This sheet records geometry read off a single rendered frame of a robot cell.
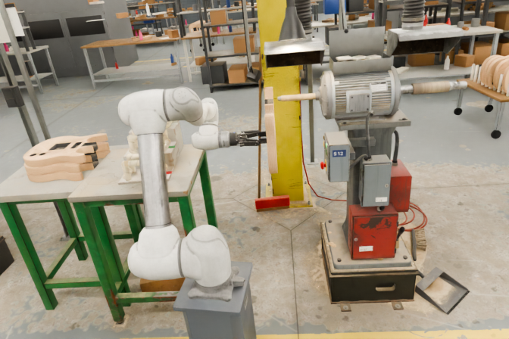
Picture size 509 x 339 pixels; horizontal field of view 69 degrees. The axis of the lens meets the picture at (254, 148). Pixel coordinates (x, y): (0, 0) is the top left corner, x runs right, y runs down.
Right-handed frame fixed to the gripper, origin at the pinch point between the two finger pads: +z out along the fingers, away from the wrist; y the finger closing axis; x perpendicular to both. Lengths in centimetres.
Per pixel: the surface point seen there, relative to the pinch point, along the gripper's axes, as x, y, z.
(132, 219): -66, -12, -97
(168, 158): -6, 6, -55
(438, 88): 20, -5, 89
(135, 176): -10, 17, -71
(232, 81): -144, -462, -75
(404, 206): -44, 11, 76
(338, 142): 10.1, 26.4, 34.1
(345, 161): 1.5, 29.8, 37.4
